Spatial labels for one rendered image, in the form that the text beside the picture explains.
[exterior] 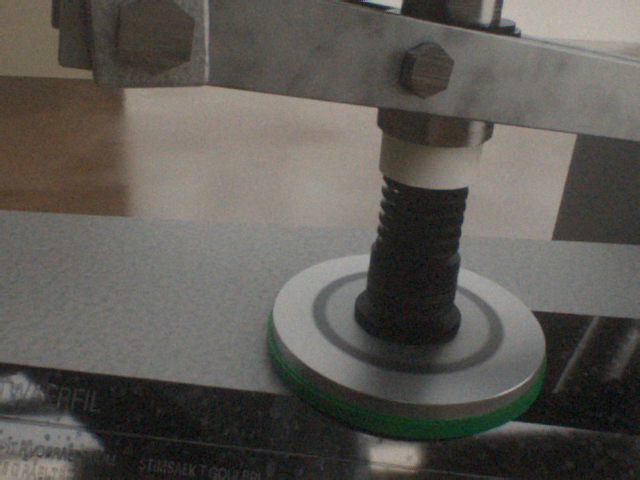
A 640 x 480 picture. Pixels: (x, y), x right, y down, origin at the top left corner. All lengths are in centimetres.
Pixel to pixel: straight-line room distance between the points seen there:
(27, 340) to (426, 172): 33
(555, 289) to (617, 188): 104
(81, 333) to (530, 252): 46
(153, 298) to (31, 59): 500
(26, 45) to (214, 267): 495
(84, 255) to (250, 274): 17
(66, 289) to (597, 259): 54
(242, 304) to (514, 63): 31
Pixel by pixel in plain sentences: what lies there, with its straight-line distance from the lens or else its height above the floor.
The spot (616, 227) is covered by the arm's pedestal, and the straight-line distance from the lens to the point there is 170.
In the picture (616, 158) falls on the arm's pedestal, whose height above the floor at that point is 72.
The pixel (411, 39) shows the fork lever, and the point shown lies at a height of 112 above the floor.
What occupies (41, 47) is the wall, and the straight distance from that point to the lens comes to 550.
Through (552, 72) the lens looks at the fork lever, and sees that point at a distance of 43.
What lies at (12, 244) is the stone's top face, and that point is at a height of 87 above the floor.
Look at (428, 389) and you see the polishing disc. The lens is 45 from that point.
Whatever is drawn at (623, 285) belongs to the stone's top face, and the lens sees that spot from 72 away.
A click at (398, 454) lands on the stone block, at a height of 85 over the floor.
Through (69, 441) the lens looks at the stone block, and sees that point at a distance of 51.
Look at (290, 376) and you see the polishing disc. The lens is 47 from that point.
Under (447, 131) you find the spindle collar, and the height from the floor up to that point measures 106.
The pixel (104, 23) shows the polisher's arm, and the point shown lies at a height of 113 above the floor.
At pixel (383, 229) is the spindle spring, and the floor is 98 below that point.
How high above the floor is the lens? 117
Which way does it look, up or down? 26 degrees down
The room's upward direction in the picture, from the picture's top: 4 degrees clockwise
